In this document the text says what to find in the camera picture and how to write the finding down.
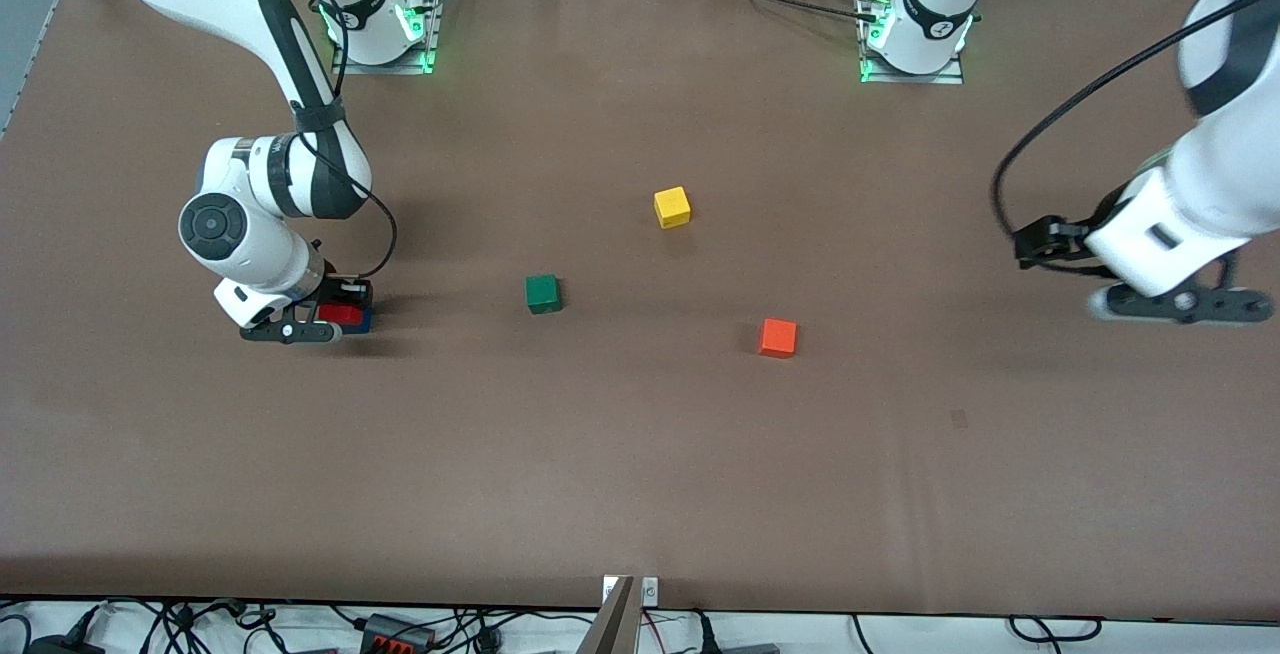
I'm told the brown table cover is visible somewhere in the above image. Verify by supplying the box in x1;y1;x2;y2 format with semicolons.
0;0;1280;625

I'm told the orange wooden block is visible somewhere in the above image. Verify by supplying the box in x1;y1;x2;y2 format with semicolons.
757;318;799;359

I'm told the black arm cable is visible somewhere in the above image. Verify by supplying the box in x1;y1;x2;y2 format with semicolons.
992;0;1280;235
255;0;399;283

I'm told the black plug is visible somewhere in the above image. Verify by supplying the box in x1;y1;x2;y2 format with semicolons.
690;610;781;654

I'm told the grey metal camera bar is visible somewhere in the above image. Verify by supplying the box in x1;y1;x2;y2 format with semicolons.
575;574;641;654

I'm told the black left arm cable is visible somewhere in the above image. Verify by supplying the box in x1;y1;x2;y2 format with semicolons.
992;0;1280;235

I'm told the yellow wooden block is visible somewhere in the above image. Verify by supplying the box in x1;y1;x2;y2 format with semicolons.
653;186;692;230

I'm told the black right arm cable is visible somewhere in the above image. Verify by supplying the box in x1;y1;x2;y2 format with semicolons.
255;0;399;283

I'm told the black looped cable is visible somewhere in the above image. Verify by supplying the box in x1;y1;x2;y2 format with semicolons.
1008;615;1103;643

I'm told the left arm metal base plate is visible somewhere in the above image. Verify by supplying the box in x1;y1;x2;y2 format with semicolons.
858;0;966;86

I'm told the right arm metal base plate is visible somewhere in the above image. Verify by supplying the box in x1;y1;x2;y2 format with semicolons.
332;0;442;76

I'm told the black orange connector box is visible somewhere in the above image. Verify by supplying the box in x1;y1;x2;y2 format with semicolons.
360;613;437;653

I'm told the black cable bundle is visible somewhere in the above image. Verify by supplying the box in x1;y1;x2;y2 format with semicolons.
0;596;601;654

